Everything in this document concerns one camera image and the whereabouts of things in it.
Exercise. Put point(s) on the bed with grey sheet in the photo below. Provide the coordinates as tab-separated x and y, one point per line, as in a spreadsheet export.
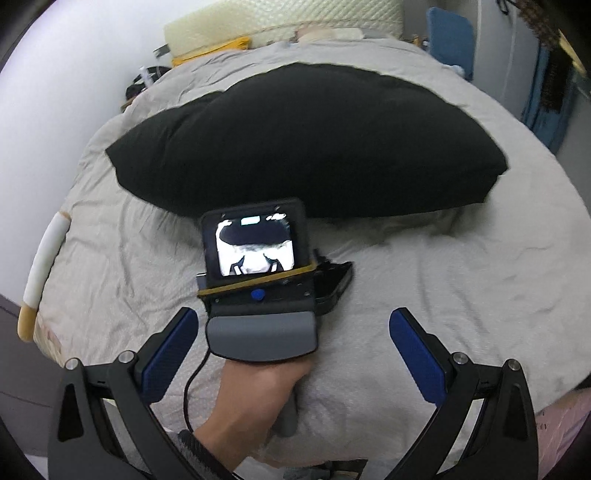
438	277

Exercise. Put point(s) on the person's left hand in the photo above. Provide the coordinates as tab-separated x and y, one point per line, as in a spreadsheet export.
254	392

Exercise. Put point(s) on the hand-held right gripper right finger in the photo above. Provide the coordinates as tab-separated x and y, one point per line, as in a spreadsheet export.
415	355

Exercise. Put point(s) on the yellow pillow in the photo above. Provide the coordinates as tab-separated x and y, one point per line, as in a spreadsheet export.
221	46

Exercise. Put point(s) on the cream quilted headboard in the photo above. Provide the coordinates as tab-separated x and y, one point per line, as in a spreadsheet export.
277	14

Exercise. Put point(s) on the white padded tube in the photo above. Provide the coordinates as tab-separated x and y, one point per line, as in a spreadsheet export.
46	258

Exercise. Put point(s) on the beige pillow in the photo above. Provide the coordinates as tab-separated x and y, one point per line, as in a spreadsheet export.
328	34

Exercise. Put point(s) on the person's left forearm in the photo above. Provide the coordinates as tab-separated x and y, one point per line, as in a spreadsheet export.
221	454

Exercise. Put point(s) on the blue board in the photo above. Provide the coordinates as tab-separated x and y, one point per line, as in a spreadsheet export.
450	41

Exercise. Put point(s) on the black white object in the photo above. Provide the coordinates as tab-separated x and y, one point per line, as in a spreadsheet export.
143	83

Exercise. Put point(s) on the pink patterned cloth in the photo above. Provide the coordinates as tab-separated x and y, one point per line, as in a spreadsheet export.
563	438

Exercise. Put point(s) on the blue hanging cloth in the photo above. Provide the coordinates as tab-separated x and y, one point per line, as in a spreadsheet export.
542	115

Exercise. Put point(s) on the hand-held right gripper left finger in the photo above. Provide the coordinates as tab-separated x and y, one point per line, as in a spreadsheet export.
166	355

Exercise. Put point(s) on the black jacket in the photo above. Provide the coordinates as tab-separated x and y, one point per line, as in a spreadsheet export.
300	138

